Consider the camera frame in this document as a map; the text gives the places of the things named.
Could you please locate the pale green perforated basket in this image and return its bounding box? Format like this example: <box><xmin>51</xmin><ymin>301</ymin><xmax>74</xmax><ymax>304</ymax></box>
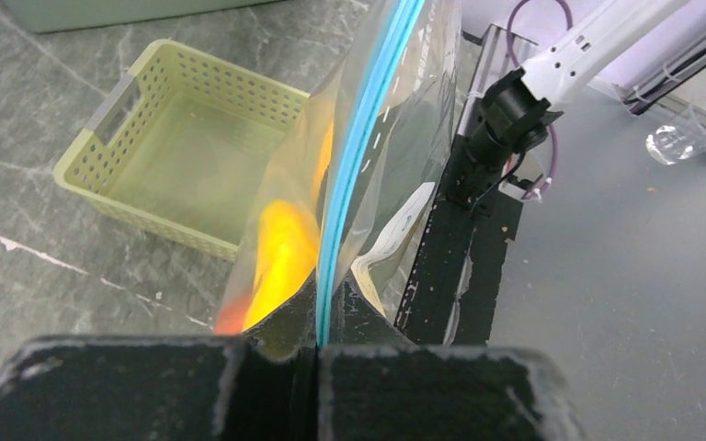
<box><xmin>53</xmin><ymin>39</ymin><xmax>308</xmax><ymax>261</ymax></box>

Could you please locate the clear zip top bag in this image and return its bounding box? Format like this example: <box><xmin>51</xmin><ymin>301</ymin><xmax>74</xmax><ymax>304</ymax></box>
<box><xmin>220</xmin><ymin>1</ymin><xmax>461</xmax><ymax>345</ymax></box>

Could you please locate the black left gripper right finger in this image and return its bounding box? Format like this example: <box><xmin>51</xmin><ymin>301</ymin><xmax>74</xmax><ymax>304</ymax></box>
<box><xmin>318</xmin><ymin>277</ymin><xmax>585</xmax><ymax>440</ymax></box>

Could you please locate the orange fruit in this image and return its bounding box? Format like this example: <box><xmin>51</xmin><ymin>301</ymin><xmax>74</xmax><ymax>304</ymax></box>
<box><xmin>213</xmin><ymin>295</ymin><xmax>251</xmax><ymax>335</ymax></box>

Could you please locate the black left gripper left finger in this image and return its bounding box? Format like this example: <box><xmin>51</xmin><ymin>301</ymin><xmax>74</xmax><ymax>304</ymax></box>
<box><xmin>0</xmin><ymin>279</ymin><xmax>315</xmax><ymax>440</ymax></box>

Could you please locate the clear plastic bottle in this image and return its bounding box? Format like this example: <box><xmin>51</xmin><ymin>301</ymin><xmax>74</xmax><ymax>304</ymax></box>
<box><xmin>645</xmin><ymin>96</ymin><xmax>706</xmax><ymax>165</ymax></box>

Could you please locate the black mounting rail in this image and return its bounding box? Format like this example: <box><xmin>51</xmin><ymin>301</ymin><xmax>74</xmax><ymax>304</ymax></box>
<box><xmin>394</xmin><ymin>25</ymin><xmax>536</xmax><ymax>345</ymax></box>

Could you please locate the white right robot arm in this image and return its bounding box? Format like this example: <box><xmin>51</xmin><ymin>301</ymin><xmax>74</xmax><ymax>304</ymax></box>
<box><xmin>457</xmin><ymin>1</ymin><xmax>685</xmax><ymax>173</ymax></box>

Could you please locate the yellow banana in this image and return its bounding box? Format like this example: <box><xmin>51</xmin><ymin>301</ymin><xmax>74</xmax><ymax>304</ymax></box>
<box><xmin>242</xmin><ymin>124</ymin><xmax>334</xmax><ymax>331</ymax></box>

